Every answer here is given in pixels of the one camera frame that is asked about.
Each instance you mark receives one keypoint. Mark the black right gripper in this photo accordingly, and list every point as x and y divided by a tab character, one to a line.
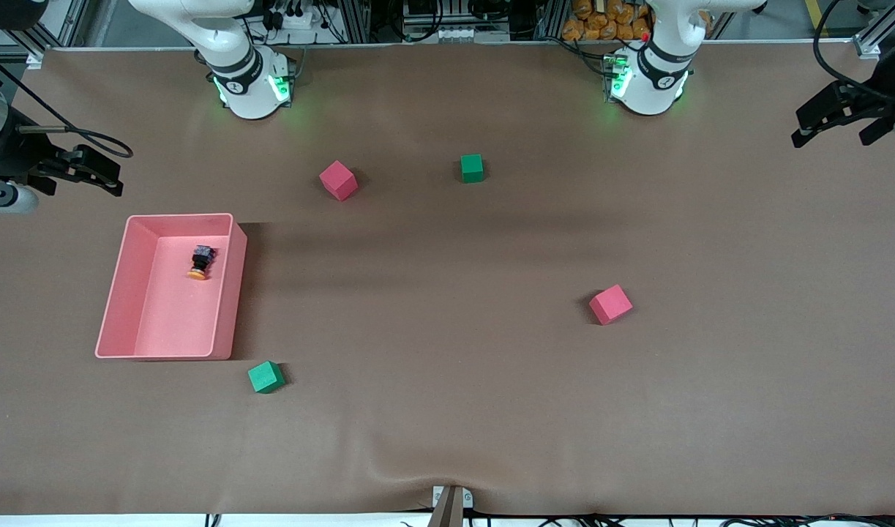
14	156

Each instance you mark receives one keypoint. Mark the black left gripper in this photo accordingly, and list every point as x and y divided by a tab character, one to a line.
888	97

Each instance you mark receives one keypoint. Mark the orange capped black button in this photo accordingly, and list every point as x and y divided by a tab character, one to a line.
200	262

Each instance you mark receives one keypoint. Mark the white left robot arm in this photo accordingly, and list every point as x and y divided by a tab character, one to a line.
652	80

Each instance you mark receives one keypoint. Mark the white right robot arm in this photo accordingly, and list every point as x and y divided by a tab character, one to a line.
249	88

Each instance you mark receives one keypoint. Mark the pink plastic tray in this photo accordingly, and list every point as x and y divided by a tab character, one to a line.
176	307

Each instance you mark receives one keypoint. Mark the pink foam cube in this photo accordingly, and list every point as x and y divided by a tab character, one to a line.
338	180
611	304

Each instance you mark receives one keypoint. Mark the white power strip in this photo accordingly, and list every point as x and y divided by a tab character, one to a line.
301	20

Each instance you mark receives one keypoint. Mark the orange snack bags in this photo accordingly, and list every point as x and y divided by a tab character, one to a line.
601	22

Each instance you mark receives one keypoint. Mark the green foam cube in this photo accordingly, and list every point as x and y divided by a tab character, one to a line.
472	168
265	377

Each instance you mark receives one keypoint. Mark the white slotted terminal strip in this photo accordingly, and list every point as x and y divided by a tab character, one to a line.
465	34

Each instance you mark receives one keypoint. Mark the brown table mat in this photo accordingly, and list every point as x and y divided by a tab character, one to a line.
447	410

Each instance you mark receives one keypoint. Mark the aluminium frame post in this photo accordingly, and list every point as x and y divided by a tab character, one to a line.
879	33
52	36

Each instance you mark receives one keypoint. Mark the brown camera strut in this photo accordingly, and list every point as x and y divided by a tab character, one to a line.
447	512

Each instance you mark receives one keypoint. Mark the grey metal bracket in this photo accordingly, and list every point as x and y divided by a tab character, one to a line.
467	499

